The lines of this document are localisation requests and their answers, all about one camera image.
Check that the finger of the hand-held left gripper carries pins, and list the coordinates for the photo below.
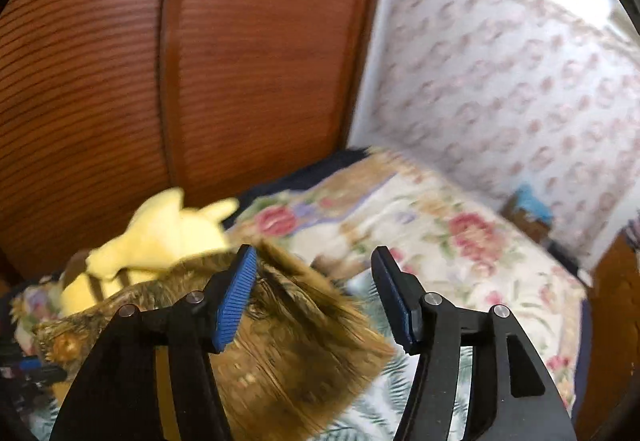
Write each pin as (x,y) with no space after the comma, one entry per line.
(22,363)
(45,375)

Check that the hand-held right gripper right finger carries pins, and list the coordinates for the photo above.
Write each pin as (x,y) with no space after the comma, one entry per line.
(405,321)

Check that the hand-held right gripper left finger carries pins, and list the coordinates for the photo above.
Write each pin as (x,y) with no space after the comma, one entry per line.
(235,301)

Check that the brown patterned shirt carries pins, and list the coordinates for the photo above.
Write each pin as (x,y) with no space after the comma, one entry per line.
(290,351)

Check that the floral blanket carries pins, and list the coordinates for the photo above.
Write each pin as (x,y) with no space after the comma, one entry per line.
(450,246)

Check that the yellow plush toy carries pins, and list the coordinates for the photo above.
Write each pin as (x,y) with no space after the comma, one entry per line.
(150,246)

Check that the dark blue bed sheet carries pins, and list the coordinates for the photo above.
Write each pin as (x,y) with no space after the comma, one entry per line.
(300,178)

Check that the cardboard box with blue cloth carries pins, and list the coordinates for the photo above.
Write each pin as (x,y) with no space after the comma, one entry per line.
(525,221)

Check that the wooden sideboard cabinet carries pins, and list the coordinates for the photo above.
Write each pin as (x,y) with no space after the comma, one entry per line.
(615,331)

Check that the wooden louvered wardrobe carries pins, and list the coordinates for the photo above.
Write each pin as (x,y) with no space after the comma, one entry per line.
(225,71)

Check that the circle print sheer curtain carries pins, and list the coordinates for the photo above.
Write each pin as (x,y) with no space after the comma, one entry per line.
(500,96)

